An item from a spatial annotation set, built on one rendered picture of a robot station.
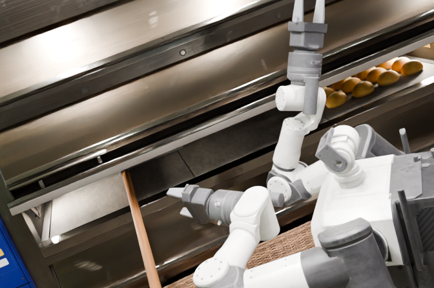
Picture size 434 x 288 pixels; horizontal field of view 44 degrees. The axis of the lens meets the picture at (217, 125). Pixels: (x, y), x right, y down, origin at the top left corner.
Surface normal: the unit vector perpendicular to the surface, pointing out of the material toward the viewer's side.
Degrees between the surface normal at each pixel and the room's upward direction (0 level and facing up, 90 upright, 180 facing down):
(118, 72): 90
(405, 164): 0
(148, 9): 70
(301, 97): 88
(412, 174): 0
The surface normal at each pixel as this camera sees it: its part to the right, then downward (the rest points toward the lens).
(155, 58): 0.26, 0.23
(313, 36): 0.64, 0.17
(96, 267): 0.13, -0.09
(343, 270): -0.29, 0.03
